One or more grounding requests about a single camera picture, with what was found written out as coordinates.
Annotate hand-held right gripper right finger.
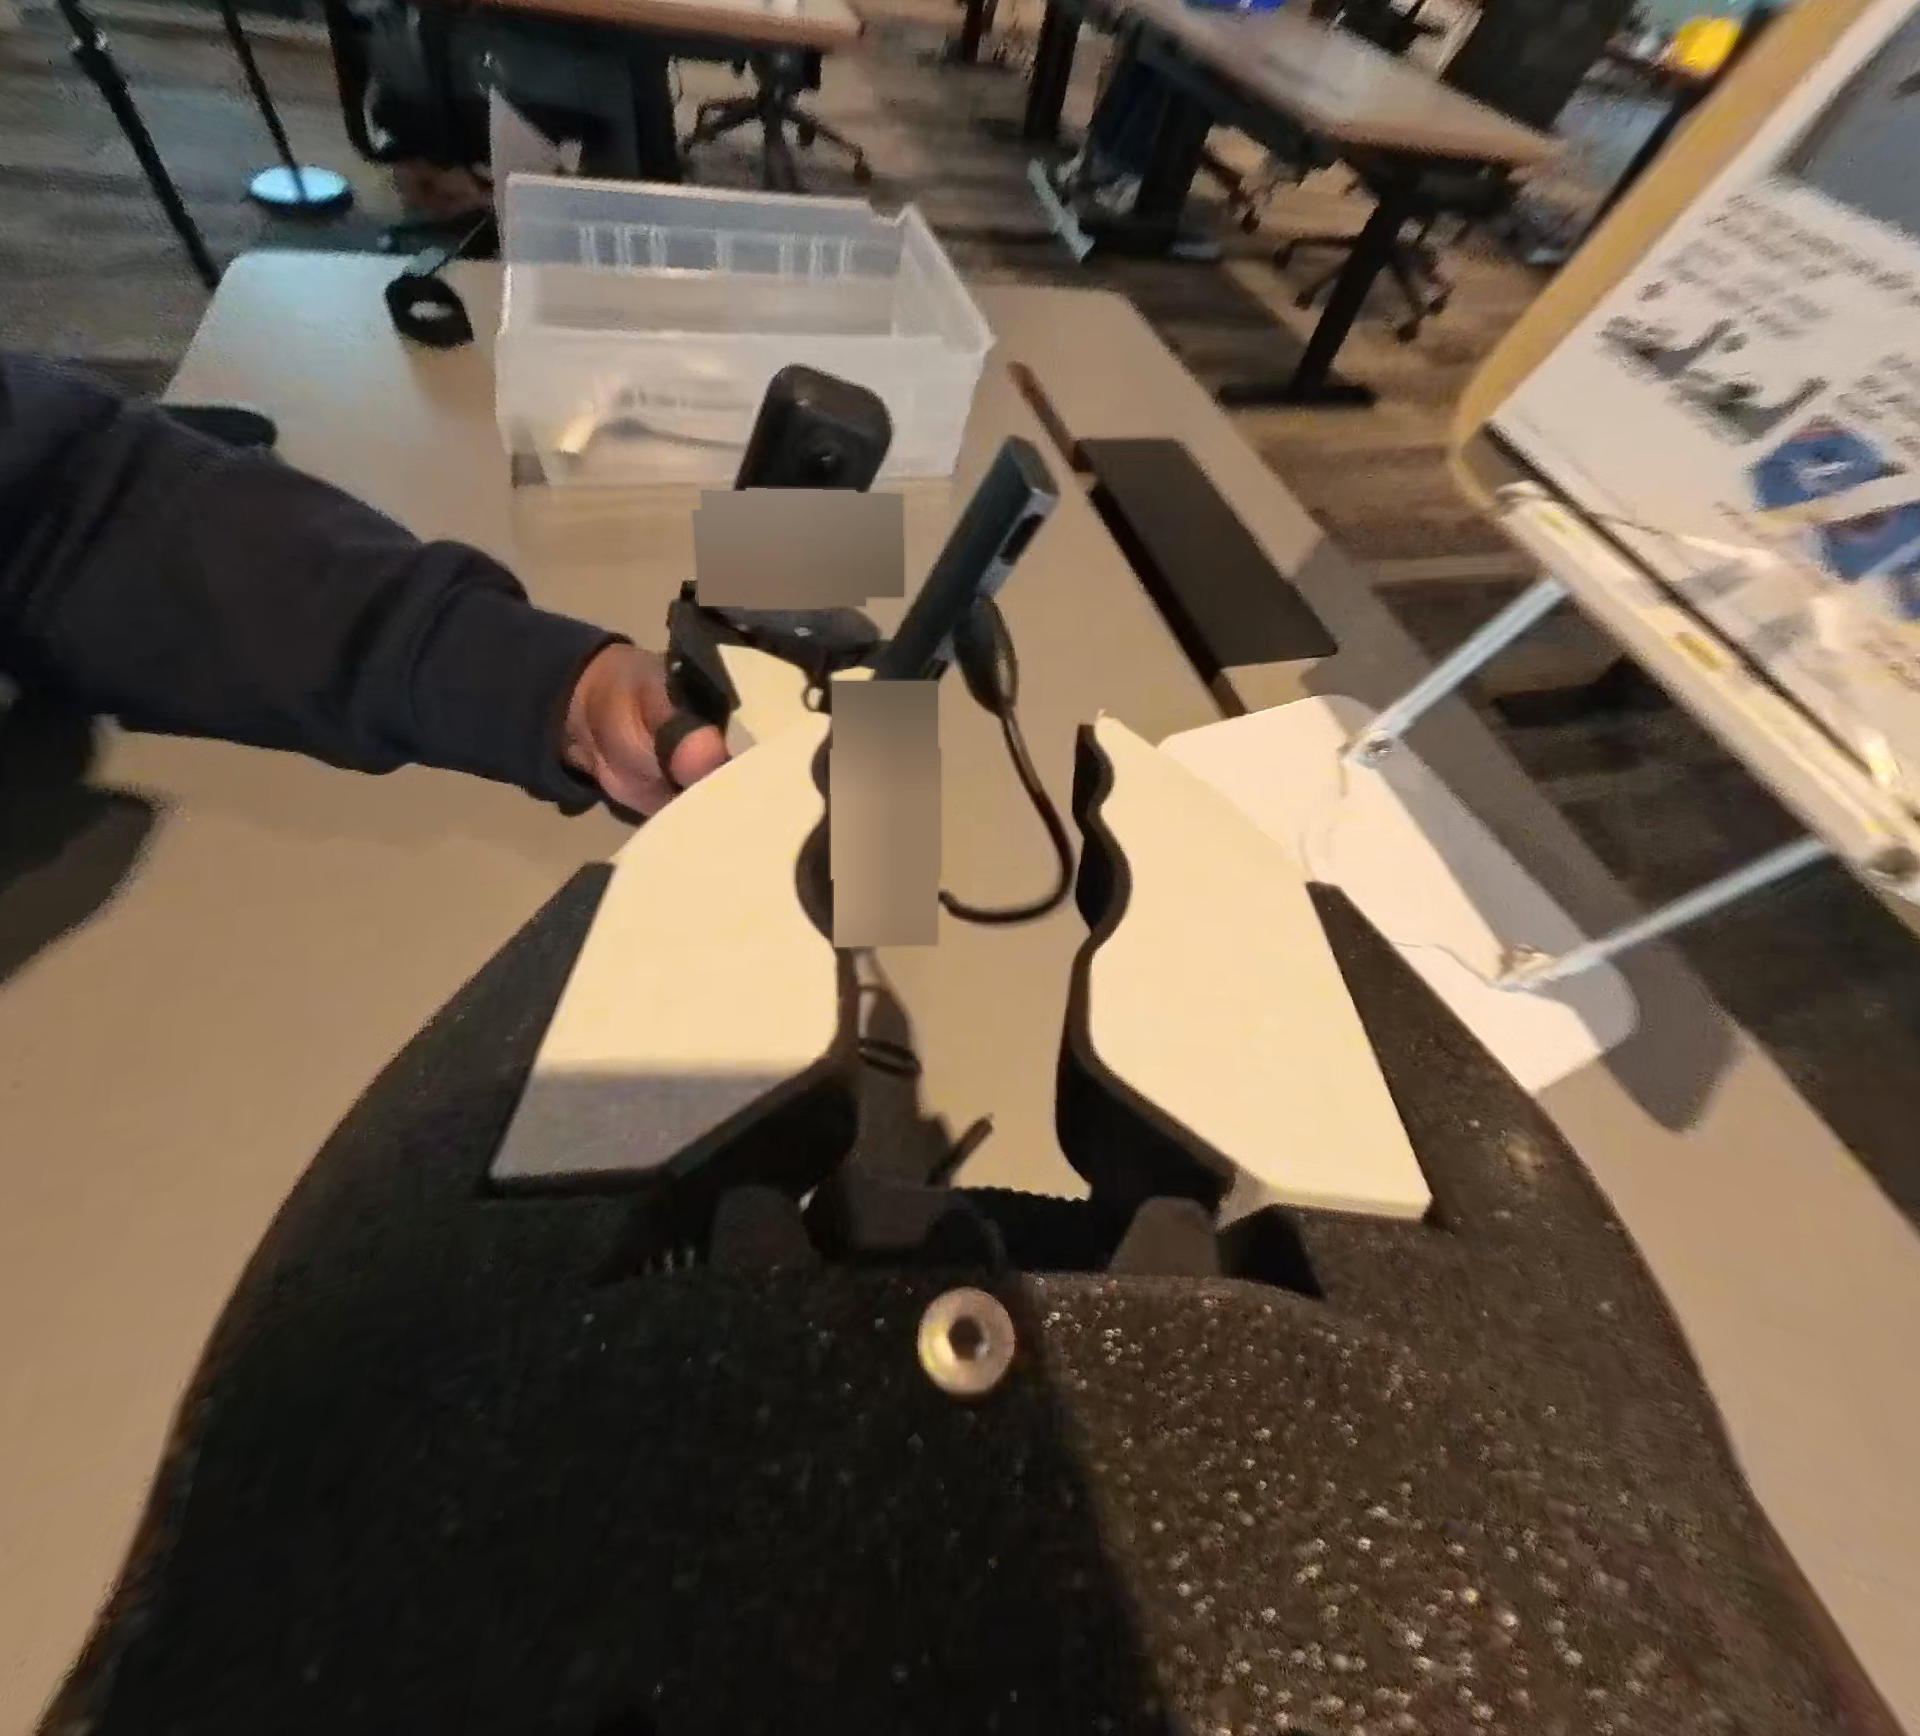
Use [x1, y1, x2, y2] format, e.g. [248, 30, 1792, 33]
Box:
[1057, 711, 1432, 1229]

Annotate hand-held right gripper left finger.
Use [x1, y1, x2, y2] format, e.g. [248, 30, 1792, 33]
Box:
[489, 717, 857, 1191]

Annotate clear plastic bin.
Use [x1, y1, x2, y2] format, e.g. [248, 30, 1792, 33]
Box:
[495, 177, 997, 484]

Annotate grey usb hub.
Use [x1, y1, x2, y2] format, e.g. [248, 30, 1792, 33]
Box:
[870, 436, 1060, 688]

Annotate thin black cable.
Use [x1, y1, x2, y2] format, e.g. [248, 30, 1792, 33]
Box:
[847, 604, 1077, 1084]

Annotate person's left forearm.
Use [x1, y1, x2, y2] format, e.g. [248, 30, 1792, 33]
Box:
[0, 353, 619, 810]

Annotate person's left hand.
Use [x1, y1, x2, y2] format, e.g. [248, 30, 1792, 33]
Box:
[564, 642, 739, 824]

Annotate white stand with clear arms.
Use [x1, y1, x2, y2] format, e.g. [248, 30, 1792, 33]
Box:
[1156, 567, 1920, 1100]

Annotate black office chair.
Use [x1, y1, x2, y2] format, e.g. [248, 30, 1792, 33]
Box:
[1435, 0, 1658, 163]
[677, 51, 876, 197]

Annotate black desk mat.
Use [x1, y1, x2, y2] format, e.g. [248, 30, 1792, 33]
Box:
[1070, 436, 1341, 673]

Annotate black tripod stand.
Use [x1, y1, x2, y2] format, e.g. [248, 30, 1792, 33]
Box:
[0, 0, 355, 290]

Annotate printed paper sheets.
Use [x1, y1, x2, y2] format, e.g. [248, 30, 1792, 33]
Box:
[1500, 102, 1920, 810]

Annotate white document stand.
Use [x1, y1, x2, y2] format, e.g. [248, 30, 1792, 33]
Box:
[1449, 0, 1920, 904]

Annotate small black strap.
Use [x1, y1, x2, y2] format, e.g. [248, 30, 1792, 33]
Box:
[385, 263, 481, 353]

